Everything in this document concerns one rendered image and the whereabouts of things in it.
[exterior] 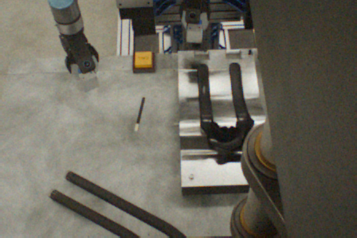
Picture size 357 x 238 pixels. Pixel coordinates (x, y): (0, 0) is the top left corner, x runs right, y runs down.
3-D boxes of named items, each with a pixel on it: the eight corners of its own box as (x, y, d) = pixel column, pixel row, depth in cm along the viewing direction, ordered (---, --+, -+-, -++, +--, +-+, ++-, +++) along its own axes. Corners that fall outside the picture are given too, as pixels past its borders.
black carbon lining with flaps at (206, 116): (195, 68, 158) (195, 48, 151) (242, 65, 158) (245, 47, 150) (200, 156, 138) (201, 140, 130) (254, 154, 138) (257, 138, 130)
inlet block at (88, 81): (70, 65, 156) (67, 55, 152) (84, 60, 157) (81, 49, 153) (85, 92, 149) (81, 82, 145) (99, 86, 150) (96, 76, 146)
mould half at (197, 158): (178, 67, 168) (177, 41, 157) (249, 64, 167) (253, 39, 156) (182, 195, 139) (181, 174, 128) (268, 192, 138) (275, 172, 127)
